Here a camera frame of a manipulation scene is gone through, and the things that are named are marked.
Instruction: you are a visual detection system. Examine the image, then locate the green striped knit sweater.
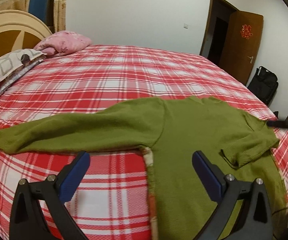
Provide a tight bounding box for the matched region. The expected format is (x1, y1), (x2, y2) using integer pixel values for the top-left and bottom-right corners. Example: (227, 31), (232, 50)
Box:
(0, 96), (287, 239)

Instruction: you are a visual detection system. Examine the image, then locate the black bag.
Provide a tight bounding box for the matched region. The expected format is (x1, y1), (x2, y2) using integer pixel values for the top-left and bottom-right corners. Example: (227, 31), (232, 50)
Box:
(247, 66), (278, 106)

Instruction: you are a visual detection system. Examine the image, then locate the red plaid bed sheet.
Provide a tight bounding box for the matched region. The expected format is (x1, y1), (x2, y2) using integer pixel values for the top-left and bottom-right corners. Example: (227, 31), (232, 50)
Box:
(0, 44), (288, 240)

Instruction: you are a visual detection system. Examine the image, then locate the brown wooden door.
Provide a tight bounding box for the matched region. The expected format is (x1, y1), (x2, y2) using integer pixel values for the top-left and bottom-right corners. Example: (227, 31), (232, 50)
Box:
(218, 11), (264, 85)

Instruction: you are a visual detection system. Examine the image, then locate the white patterned pillow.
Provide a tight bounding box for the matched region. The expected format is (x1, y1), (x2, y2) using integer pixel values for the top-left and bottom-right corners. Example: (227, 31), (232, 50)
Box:
(0, 49), (46, 96)

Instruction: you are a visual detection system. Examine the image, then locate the pink pillow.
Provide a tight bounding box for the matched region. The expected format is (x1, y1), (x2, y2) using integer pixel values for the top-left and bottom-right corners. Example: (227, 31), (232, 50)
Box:
(33, 30), (92, 57)

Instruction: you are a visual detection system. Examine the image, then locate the cream wooden headboard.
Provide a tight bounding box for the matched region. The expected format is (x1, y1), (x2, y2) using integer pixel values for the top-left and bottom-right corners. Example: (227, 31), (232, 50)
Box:
(0, 10), (52, 57)

